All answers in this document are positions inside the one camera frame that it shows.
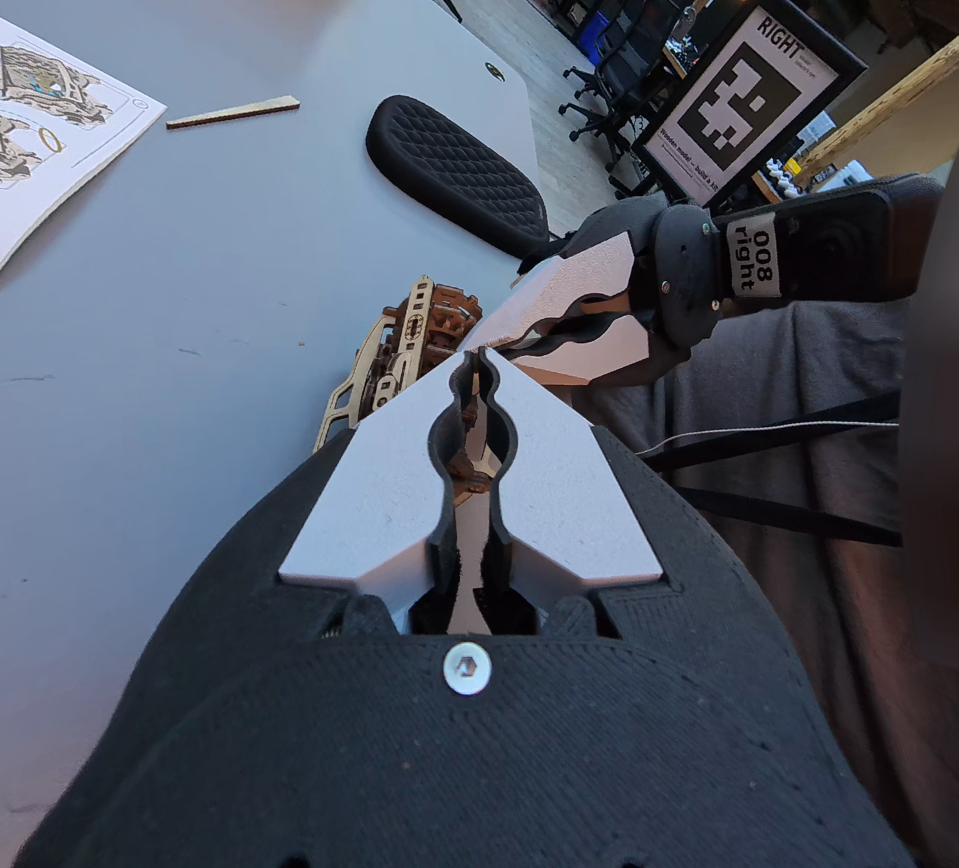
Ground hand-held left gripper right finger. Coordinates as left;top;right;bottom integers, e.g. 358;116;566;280
479;348;665;635

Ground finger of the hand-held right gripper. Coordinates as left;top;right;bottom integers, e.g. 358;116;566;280
509;295;656;390
457;230;639;360

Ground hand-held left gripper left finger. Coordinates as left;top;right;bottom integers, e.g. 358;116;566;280
279;351;480;635

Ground wooden mechanical model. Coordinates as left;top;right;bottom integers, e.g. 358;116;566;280
313;275;501;505

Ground thin wooden stick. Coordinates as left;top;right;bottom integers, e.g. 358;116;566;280
165;95;301;130

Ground black chair seat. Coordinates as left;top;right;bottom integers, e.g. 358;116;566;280
365;94;553;260

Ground black office chairs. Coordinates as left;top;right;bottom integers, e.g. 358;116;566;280
420;0;720;198

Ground person's grey shirt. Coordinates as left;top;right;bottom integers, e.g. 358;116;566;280
573;299;959;868

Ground wooden beam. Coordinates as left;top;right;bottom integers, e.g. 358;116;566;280
794;36;959;187

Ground illustrated instruction booklet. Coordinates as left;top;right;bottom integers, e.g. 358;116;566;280
0;17;167;270

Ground thin white cord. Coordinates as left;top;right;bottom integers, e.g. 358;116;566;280
635;421;900;457

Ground black lanyard strap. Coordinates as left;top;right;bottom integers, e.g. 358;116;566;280
637;389;904;548

